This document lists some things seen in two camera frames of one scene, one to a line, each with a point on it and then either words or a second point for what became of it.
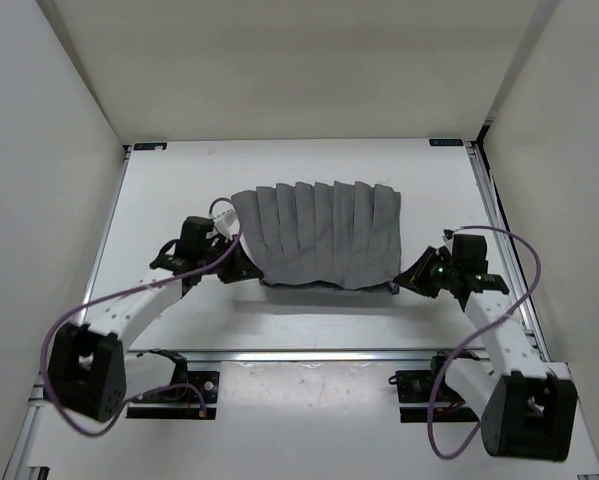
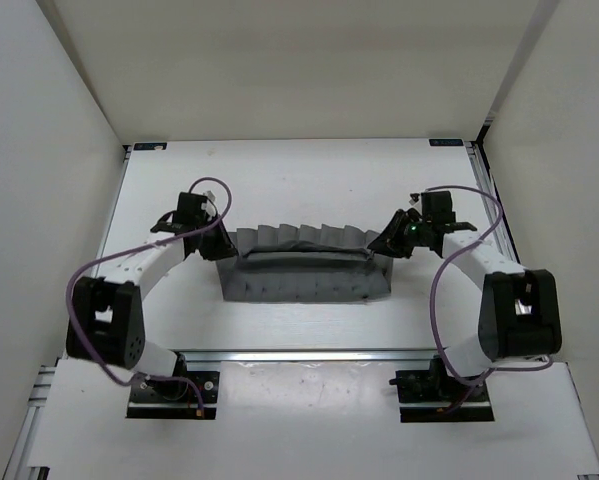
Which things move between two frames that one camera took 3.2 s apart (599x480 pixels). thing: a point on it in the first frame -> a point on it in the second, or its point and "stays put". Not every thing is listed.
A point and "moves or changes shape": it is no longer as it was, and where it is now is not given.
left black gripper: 241,267 -> 223,247
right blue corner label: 446,142 stays put
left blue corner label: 150,146 stays put
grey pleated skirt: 342,235 moves or changes shape
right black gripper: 414,278 -> 389,242
